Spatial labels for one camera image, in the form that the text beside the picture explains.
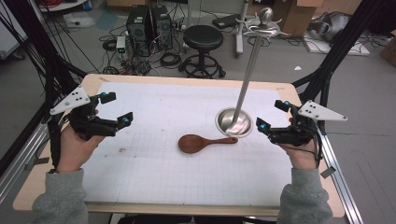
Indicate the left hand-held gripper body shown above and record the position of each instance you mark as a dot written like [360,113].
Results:
[90,126]

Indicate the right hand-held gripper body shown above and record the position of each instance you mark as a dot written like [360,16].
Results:
[295,133]

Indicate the metal utensil stand with hooks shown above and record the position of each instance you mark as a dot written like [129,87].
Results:
[247,81]

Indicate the brown wooden spoon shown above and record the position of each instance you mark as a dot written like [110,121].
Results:
[191,143]

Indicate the person's right hand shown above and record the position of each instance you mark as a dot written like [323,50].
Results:
[302,158]

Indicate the person's left hand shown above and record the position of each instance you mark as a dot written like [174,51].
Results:
[74,152]

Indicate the white paper scrap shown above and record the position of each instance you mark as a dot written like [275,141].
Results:
[298,68]

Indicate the white grid mat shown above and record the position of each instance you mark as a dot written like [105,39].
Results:
[162,102]

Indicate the grey tape piece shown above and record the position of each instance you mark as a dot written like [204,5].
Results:
[328,172]

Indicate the small grey power box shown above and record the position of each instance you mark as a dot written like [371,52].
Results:
[121,45]

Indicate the black computer tower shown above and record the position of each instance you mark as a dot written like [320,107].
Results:
[162,26]
[138,28]

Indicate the white stand pole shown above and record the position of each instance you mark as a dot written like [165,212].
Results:
[239,37]

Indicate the white flat board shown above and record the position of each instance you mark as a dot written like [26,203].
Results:
[342,48]

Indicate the large cardboard box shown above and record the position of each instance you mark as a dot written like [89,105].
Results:
[295,15]

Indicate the grey bag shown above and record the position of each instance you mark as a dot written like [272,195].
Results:
[333,25]

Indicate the black flat device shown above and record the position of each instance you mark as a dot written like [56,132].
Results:
[225,21]

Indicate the black round stool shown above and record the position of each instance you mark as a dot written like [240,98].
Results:
[203,37]

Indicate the small cardboard box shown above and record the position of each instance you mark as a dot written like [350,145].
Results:
[389,49]

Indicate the aluminium rail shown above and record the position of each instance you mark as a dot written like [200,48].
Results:
[341,180]
[21,161]

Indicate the black frame struts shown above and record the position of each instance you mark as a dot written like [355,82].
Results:
[49,62]
[336,53]

